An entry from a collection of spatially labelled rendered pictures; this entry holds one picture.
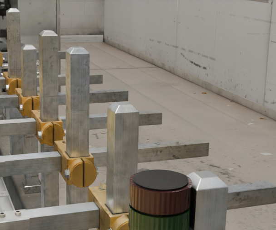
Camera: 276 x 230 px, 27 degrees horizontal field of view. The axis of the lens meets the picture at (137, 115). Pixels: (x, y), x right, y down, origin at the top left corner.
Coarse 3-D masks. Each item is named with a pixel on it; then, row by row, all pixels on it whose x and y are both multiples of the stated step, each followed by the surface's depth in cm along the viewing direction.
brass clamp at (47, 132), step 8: (32, 112) 133; (40, 120) 126; (56, 120) 127; (40, 128) 125; (48, 128) 124; (56, 128) 124; (40, 136) 125; (48, 136) 124; (56, 136) 125; (48, 144) 125
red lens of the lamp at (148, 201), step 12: (132, 180) 55; (132, 192) 54; (144, 192) 53; (156, 192) 52; (168, 192) 52; (180, 192) 53; (132, 204) 54; (144, 204) 53; (156, 204) 52; (168, 204) 52; (180, 204) 53
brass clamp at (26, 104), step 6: (18, 90) 155; (18, 96) 152; (24, 96) 148; (30, 96) 149; (36, 96) 149; (24, 102) 147; (30, 102) 147; (36, 102) 147; (18, 108) 154; (24, 108) 146; (30, 108) 147; (36, 108) 148; (24, 114) 149; (30, 114) 147
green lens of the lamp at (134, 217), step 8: (136, 216) 54; (144, 216) 53; (152, 216) 53; (176, 216) 53; (184, 216) 54; (136, 224) 54; (144, 224) 53; (152, 224) 53; (160, 224) 53; (168, 224) 53; (176, 224) 53; (184, 224) 54
